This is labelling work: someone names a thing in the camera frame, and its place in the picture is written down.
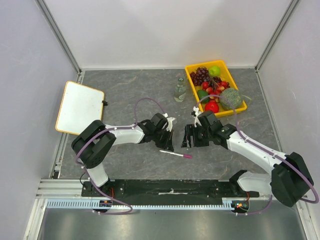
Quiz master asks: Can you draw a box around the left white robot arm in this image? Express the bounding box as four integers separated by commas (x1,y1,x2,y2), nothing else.
71,113,176,197

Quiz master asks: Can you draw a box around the red apple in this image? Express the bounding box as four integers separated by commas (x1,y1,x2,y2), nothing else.
204,101,220,113

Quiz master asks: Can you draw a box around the yellow framed whiteboard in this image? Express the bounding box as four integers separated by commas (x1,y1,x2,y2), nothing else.
55,81,105,136

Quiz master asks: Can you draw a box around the red cherry bunch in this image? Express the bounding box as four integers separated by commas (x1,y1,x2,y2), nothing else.
201,76,230,95

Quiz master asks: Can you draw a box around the green apple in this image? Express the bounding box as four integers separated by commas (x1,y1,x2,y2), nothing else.
208,65,221,77

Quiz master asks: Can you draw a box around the purple grape bunch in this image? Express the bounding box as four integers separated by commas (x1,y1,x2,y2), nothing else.
189,66,210,86

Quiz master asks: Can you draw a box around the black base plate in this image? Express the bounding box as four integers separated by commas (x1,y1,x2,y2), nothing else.
81,179,260,199

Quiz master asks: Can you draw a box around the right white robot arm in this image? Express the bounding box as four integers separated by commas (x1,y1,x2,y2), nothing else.
181,107,314,207

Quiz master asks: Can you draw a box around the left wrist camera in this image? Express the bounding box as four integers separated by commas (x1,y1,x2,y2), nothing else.
162,113,177,132

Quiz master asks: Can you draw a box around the green avocado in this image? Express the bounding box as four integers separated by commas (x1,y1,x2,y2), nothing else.
197,89,209,100

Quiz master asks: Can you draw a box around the green netted melon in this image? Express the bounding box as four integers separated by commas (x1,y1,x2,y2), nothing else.
219,88,243,110

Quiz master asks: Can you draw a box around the white slotted cable duct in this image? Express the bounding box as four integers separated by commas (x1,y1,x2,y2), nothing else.
46,199,240,211

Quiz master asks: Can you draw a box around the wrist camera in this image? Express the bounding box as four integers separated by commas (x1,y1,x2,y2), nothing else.
191,106,203,127
162,113,177,132

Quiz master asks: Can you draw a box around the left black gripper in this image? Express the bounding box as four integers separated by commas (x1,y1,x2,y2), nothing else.
152,127,173,152

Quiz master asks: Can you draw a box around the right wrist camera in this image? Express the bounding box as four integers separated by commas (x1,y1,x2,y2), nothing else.
191,106,203,127

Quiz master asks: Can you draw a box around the clear glass bottle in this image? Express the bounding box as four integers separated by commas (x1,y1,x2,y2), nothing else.
174,77,186,102

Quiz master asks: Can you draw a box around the magenta marker cap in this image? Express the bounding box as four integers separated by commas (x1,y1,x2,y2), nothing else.
183,154,193,159

